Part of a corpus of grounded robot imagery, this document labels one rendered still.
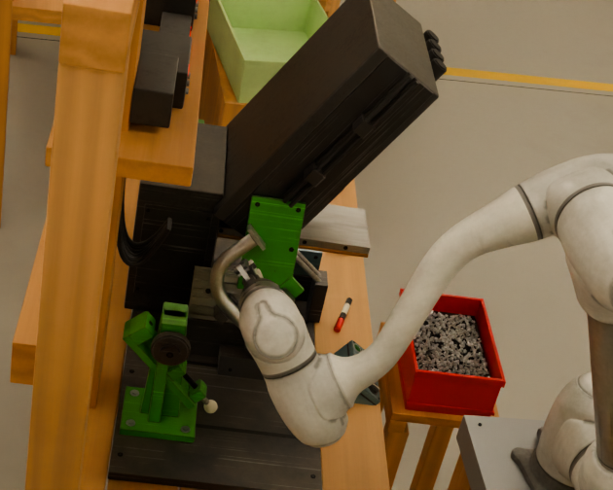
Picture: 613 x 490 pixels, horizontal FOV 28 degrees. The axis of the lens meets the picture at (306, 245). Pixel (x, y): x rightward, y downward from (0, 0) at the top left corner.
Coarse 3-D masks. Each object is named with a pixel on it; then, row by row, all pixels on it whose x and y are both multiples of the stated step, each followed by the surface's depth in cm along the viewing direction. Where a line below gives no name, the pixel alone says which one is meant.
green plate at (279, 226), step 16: (256, 208) 256; (272, 208) 256; (288, 208) 256; (304, 208) 256; (256, 224) 257; (272, 224) 257; (288, 224) 257; (272, 240) 258; (288, 240) 259; (256, 256) 259; (272, 256) 260; (288, 256) 260; (272, 272) 261; (288, 272) 261; (240, 288) 262
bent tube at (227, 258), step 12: (252, 228) 255; (240, 240) 255; (252, 240) 254; (228, 252) 255; (240, 252) 255; (216, 264) 256; (228, 264) 256; (216, 276) 256; (216, 288) 257; (216, 300) 258; (228, 300) 258; (228, 312) 259
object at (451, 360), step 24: (432, 312) 300; (456, 312) 304; (480, 312) 301; (432, 336) 291; (456, 336) 294; (480, 336) 297; (408, 360) 284; (432, 360) 284; (456, 360) 286; (480, 360) 289; (408, 384) 281; (432, 384) 277; (456, 384) 277; (480, 384) 277; (504, 384) 277; (408, 408) 281; (432, 408) 281; (456, 408) 281; (480, 408) 282
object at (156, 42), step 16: (160, 0) 248; (176, 0) 248; (192, 0) 248; (160, 16) 250; (192, 16) 250; (144, 32) 231; (160, 32) 232; (144, 48) 225; (160, 48) 226; (176, 48) 228; (176, 80) 221; (176, 96) 223
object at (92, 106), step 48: (144, 0) 204; (96, 96) 167; (96, 144) 171; (96, 192) 176; (48, 240) 180; (96, 240) 180; (48, 288) 185; (96, 288) 185; (48, 336) 190; (96, 336) 198; (48, 384) 196; (96, 384) 247; (48, 432) 202; (48, 480) 208
